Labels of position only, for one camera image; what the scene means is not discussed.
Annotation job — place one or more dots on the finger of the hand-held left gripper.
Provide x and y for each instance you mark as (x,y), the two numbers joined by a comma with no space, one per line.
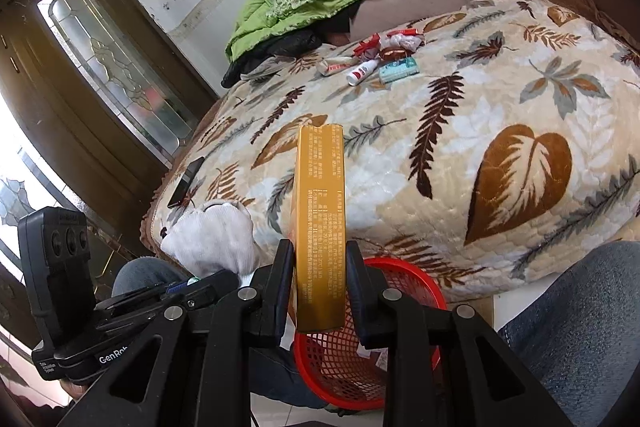
(215,287)
(145,294)

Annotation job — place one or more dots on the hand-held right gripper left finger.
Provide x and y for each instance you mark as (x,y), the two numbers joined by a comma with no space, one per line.
(282,279)

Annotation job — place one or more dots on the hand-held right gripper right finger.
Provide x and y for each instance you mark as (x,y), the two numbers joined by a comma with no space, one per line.
(356,279)

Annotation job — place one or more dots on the yellow cardboard box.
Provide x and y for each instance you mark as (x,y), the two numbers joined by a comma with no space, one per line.
(320,207)

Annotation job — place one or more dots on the red plastic mesh basket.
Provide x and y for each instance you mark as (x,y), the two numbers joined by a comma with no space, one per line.
(330,367)

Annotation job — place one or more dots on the white plastic bag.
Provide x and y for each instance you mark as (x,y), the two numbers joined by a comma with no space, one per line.
(407,41)

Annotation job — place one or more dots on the person's left leg in jeans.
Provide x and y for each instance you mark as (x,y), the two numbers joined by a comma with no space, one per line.
(145,272)

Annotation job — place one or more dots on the person's leg in jeans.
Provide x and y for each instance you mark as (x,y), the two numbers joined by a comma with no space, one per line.
(575,332)
(145,272)

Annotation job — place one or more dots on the black smartphone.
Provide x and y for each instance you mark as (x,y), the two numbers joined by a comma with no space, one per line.
(185,182)

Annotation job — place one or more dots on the brown wooden glass door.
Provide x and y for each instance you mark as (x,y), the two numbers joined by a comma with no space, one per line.
(75,97)

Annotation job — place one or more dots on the leaf print blanket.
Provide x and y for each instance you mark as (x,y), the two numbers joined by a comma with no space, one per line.
(450,132)

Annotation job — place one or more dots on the white bottle red label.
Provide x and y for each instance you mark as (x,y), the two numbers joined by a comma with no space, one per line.
(362,72)

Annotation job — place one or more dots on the teal packet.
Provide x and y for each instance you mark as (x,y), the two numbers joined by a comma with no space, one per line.
(397,69)

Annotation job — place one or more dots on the white red toothpaste tube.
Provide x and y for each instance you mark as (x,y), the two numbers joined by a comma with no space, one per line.
(340,66)

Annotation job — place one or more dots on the person's right leg in jeans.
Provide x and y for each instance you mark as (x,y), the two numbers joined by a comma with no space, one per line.
(575,332)

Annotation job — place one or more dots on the red white wrapper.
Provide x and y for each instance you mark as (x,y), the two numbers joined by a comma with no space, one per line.
(367,47)

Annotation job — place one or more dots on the black clothing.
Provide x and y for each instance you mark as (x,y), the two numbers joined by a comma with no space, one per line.
(280,44)

